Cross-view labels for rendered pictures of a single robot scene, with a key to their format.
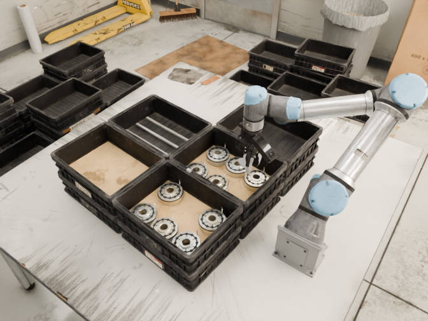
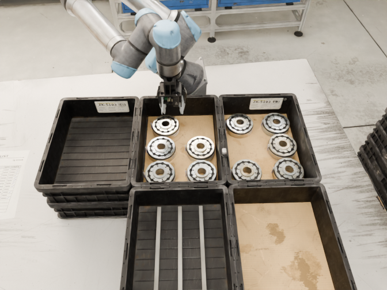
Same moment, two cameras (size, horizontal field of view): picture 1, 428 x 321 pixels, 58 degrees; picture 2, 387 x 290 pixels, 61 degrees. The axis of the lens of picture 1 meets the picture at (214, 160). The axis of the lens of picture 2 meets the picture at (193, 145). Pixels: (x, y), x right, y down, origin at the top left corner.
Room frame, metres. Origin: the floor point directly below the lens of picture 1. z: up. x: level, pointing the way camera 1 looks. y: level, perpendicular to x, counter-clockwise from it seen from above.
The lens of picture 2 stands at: (1.61, 0.51, 1.80)
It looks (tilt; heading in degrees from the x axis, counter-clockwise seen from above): 52 degrees down; 228
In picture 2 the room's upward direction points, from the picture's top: straight up
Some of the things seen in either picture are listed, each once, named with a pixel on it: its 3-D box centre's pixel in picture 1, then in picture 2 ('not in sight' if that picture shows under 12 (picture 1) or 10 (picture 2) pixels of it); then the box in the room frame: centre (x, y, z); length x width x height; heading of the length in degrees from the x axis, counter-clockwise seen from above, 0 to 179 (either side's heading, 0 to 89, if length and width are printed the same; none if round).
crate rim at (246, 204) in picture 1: (227, 162); (178, 137); (1.17, -0.06, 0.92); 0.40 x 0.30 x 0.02; 50
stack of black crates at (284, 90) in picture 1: (297, 107); not in sight; (2.44, -0.63, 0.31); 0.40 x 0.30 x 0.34; 55
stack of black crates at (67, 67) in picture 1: (79, 81); not in sight; (2.71, 1.07, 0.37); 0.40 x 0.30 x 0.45; 145
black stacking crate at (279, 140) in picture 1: (267, 136); (95, 148); (1.40, -0.25, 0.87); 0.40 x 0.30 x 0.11; 50
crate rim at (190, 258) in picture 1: (177, 205); (264, 135); (0.94, 0.14, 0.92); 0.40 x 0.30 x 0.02; 50
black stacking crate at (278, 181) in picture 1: (227, 171); (179, 146); (1.17, -0.06, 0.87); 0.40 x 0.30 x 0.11; 50
